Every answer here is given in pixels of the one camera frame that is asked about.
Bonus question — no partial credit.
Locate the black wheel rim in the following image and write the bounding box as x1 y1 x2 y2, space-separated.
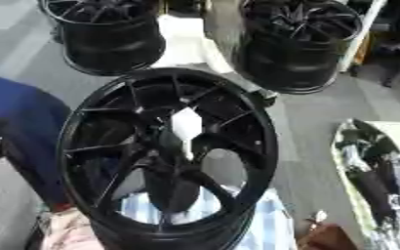
232 0 366 96
36 0 170 77

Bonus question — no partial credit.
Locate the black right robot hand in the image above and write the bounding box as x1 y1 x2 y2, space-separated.
331 118 400 171

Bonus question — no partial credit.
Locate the person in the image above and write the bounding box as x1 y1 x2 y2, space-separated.
0 72 76 210

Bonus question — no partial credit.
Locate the white post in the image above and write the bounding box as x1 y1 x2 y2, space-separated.
338 0 391 73

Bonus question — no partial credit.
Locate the brown box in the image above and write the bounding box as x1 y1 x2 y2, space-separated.
296 210 361 250

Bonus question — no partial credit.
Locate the black spoked wheel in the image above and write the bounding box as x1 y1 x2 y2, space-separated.
55 66 281 250

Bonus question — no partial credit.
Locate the white stand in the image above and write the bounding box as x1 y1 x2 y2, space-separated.
150 14 279 100

